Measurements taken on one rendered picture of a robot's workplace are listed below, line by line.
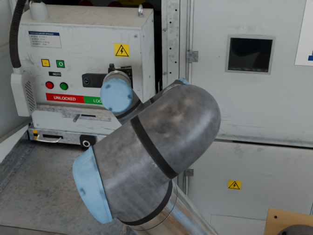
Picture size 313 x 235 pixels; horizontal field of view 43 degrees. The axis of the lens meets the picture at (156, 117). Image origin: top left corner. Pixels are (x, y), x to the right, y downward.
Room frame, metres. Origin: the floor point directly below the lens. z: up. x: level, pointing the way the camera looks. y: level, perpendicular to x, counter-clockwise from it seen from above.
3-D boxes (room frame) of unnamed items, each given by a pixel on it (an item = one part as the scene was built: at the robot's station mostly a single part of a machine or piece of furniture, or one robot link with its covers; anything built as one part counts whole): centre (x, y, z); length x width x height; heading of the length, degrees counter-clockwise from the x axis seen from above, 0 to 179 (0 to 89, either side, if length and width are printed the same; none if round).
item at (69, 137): (1.38, 0.28, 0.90); 0.54 x 0.05 x 0.06; 79
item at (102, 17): (1.62, 0.24, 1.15); 0.51 x 0.50 x 0.48; 169
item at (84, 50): (1.36, 0.29, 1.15); 0.48 x 0.01 x 0.48; 79
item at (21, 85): (1.34, 0.51, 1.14); 0.08 x 0.05 x 0.17; 169
